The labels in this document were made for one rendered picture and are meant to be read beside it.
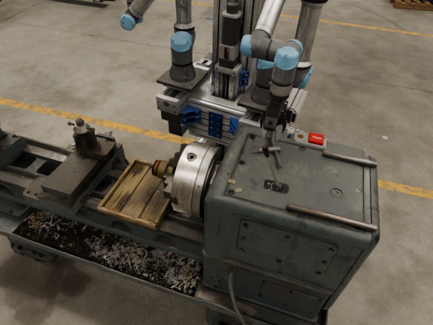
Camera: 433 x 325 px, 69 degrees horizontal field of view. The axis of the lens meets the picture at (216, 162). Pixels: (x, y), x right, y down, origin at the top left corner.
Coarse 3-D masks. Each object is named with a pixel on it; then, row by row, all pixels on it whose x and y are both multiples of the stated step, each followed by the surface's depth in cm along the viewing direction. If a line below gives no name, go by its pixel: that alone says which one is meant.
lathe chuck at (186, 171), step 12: (192, 144) 131; (204, 144) 133; (180, 156) 126; (180, 168) 124; (192, 168) 123; (180, 180) 123; (192, 180) 122; (180, 192) 124; (192, 192) 123; (180, 204) 127
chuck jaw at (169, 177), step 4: (164, 176) 135; (168, 176) 136; (172, 176) 136; (164, 180) 136; (168, 180) 134; (172, 180) 134; (164, 184) 133; (168, 184) 132; (164, 188) 135; (168, 188) 130; (164, 192) 129; (168, 192) 128; (164, 196) 131; (168, 196) 130; (172, 200) 128; (176, 200) 128
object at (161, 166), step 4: (156, 160) 140; (160, 160) 141; (164, 160) 141; (156, 164) 138; (160, 164) 138; (164, 164) 138; (152, 168) 139; (156, 168) 138; (160, 168) 137; (164, 168) 136; (168, 168) 138; (172, 168) 138; (152, 172) 139; (156, 172) 139; (160, 172) 137; (164, 172) 136; (168, 172) 138; (172, 172) 137; (156, 176) 141; (160, 176) 138
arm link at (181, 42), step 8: (176, 32) 170; (184, 32) 171; (176, 40) 166; (184, 40) 166; (192, 40) 170; (176, 48) 167; (184, 48) 167; (192, 48) 173; (176, 56) 170; (184, 56) 170; (192, 56) 175
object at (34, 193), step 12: (72, 144) 174; (120, 144) 175; (120, 156) 177; (108, 168) 168; (36, 180) 158; (96, 180) 159; (24, 192) 152; (36, 192) 152; (84, 192) 152; (48, 204) 149; (60, 204) 146; (72, 204) 145
